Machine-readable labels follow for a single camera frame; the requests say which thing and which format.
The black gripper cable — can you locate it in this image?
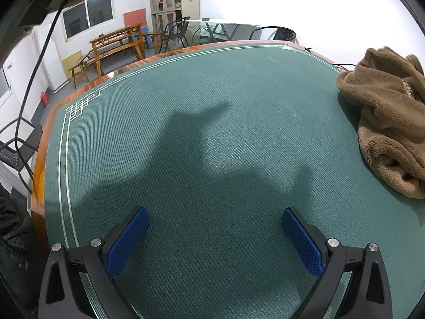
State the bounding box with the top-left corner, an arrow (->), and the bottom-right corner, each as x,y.
0,5 -> 63,193

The black padded jacket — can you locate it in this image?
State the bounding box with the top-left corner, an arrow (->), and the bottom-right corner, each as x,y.
0,186 -> 50,316

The wooden bench with backrest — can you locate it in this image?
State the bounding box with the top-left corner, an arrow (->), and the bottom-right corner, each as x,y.
89,23 -> 147,77

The black mesh chair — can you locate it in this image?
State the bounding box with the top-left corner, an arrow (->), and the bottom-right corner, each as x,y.
0,120 -> 44,195

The yellow wall panel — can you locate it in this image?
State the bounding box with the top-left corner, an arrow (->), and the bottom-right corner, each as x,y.
61,51 -> 83,80

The orange wall panel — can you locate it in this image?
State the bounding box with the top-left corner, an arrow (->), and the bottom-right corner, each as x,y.
124,7 -> 147,29

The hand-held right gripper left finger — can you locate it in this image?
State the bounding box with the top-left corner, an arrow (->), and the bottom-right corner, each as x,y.
37,206 -> 149,319

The brown fleece jacket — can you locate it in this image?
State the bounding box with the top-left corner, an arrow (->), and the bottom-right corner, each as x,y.
336,46 -> 425,200

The wall window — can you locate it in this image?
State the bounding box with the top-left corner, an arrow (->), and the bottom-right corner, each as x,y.
61,0 -> 115,39

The glass folding table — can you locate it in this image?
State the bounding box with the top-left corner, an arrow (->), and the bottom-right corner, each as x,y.
184,18 -> 263,44

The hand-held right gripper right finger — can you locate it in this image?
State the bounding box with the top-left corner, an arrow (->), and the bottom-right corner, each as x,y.
282,207 -> 394,319

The green table mat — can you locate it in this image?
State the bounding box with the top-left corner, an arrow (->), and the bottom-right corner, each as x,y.
43,41 -> 425,319

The grey glass-door cabinet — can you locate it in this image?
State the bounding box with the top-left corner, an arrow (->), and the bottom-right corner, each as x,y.
149,0 -> 201,35

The black metal chair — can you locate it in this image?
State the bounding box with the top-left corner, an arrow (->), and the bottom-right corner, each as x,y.
159,16 -> 191,54
249,26 -> 298,44

